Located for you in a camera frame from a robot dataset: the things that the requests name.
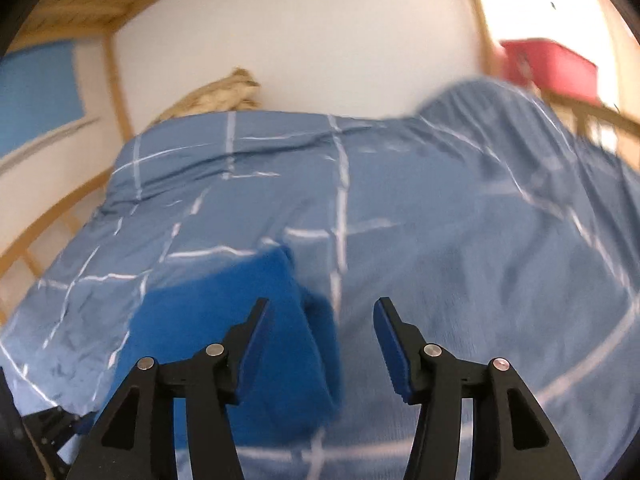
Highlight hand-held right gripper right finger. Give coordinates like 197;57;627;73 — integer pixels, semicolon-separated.
373;296;582;480

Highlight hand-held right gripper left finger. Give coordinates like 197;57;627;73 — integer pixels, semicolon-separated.
67;297;274;480

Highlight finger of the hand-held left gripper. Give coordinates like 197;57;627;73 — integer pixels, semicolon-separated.
22;406;97;453

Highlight blue pants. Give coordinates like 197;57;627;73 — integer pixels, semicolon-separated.
104;244;347;450

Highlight blue checked duvet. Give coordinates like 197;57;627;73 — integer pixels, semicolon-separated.
0;77;640;480

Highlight beige patterned pillow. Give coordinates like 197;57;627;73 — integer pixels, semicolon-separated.
152;66;262;125

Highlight red box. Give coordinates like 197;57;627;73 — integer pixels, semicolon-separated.
500;38;599;107

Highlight wooden bed end rail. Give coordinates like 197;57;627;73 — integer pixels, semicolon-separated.
462;0;640;173

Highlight blue wall panel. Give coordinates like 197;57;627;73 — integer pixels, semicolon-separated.
0;42;87;163

